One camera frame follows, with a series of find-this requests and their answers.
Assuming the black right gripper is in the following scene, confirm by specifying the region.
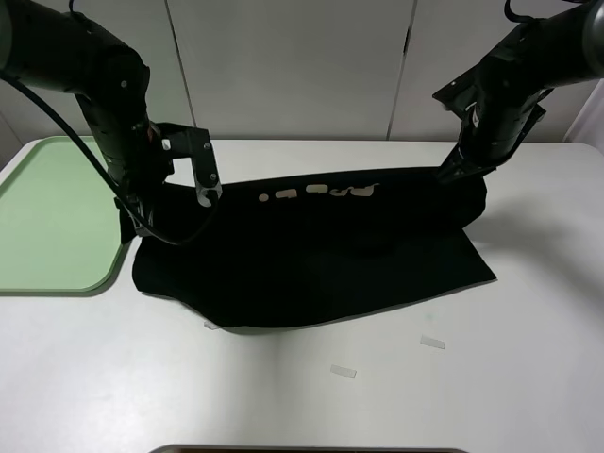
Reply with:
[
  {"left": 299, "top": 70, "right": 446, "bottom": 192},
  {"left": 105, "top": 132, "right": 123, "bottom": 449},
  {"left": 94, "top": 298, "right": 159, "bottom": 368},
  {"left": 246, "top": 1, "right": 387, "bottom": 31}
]
[{"left": 435, "top": 141, "right": 500, "bottom": 184}]

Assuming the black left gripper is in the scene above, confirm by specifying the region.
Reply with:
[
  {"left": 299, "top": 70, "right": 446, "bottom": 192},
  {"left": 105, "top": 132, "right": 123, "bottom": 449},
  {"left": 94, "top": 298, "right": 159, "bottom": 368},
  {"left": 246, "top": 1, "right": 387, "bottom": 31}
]
[{"left": 112, "top": 160, "right": 173, "bottom": 243}]

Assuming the black short sleeve t-shirt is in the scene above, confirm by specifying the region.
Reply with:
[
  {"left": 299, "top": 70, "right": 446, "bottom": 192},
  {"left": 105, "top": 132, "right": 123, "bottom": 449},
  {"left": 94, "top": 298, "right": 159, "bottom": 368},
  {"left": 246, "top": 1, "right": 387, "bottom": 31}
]
[{"left": 132, "top": 167, "right": 495, "bottom": 328}]

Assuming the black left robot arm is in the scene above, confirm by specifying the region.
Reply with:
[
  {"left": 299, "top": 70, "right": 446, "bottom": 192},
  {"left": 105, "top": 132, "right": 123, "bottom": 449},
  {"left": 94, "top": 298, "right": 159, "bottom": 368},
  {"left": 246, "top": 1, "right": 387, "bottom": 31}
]
[{"left": 1, "top": 1, "right": 174, "bottom": 243}]

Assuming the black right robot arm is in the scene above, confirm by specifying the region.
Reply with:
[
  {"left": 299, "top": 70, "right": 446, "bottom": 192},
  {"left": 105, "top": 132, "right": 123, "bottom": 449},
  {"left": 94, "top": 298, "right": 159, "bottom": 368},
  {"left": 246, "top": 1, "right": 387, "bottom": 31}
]
[{"left": 433, "top": 1, "right": 603, "bottom": 183}]

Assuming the light green plastic tray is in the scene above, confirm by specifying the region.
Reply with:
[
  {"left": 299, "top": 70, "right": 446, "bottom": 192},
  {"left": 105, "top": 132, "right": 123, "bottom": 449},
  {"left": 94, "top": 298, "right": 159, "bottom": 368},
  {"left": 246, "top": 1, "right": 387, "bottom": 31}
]
[{"left": 1, "top": 137, "right": 136, "bottom": 297}]

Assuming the clear tape strip front right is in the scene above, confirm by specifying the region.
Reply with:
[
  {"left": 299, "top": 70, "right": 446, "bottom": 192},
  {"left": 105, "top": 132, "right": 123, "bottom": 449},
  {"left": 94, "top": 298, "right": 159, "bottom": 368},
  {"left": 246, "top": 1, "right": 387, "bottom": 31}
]
[{"left": 420, "top": 335, "right": 446, "bottom": 350}]

